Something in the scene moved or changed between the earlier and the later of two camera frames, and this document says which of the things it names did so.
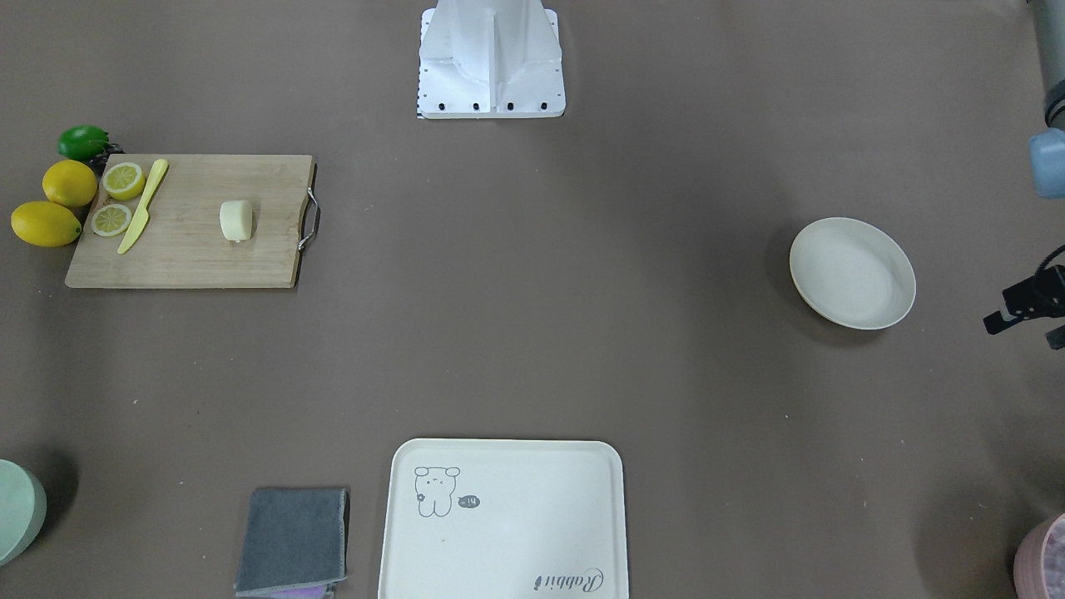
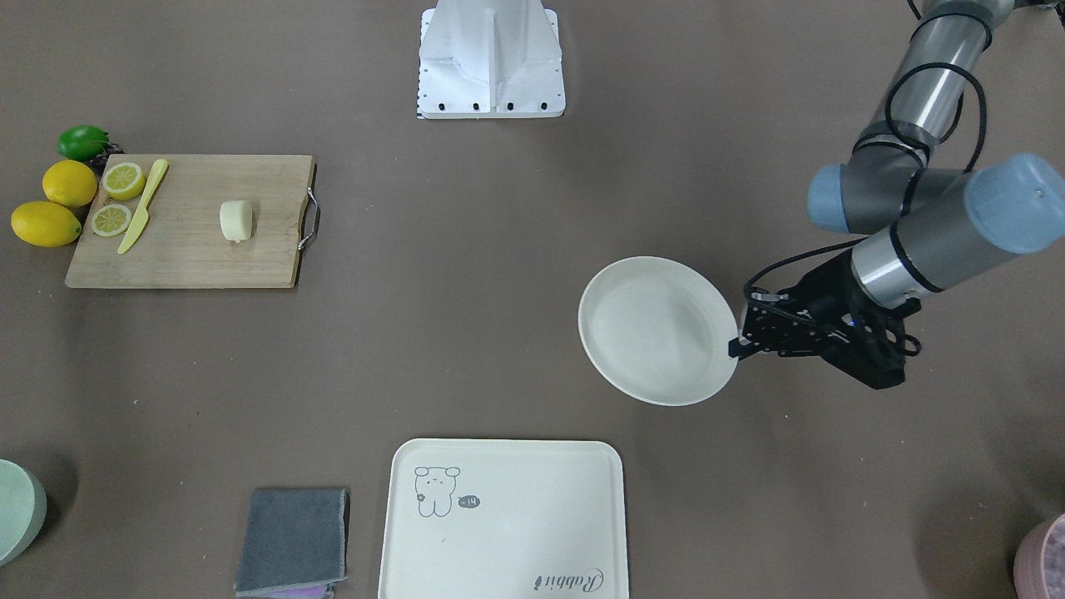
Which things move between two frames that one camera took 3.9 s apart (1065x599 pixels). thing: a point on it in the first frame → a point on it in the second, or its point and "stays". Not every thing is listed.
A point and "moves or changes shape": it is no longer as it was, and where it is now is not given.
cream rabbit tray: x=506 y=518 stays
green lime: x=83 y=142 stays
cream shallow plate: x=852 y=274 moves or changes shape
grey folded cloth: x=292 y=539 stays
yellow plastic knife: x=136 y=228 stays
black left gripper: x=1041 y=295 → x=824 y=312
